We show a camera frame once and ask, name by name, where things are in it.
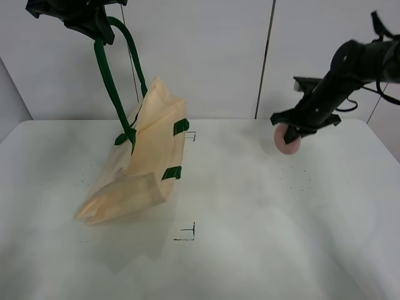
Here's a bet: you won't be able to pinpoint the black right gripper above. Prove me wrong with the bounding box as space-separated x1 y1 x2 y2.
270 76 341 144

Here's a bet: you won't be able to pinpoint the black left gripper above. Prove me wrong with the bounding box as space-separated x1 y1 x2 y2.
26 0 128 44

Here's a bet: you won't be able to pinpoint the pink peach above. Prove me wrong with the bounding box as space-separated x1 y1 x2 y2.
274 123 303 155

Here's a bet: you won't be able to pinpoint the cream linen bag green handles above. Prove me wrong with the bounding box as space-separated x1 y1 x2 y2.
75 17 189 225

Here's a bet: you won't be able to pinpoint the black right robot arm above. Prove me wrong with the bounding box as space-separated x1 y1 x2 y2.
270 11 399 144

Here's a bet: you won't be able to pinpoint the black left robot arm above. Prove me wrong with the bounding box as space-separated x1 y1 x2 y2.
26 0 128 44

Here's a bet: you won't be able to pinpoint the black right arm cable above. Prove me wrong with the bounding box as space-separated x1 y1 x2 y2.
336 79 400 113

